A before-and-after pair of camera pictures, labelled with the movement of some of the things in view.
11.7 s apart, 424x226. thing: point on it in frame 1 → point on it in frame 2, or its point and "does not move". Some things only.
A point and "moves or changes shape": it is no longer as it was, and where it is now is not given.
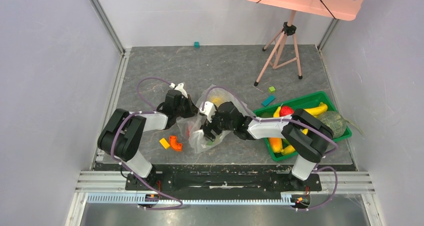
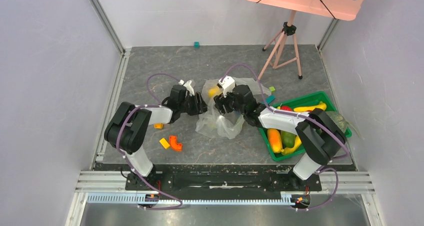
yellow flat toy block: x=165 y=144 does not move
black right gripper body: x=212 y=124 → x=224 y=103
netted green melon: x=335 y=122 does not move
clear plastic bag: x=192 y=127 moves or changes shape
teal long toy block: x=270 y=98 does not move
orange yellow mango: x=276 y=143 does not move
